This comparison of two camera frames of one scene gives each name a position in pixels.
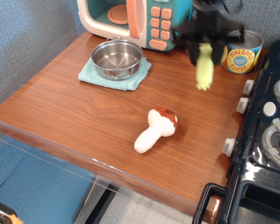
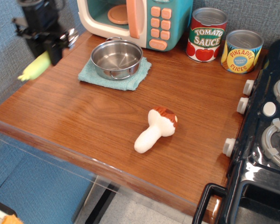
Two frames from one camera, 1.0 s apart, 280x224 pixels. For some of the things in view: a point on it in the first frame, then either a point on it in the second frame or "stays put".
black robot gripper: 209,26 → 41,27
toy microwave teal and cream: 147,23 stays put
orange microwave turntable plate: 118,14 stays put
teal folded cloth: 88,73 stays put
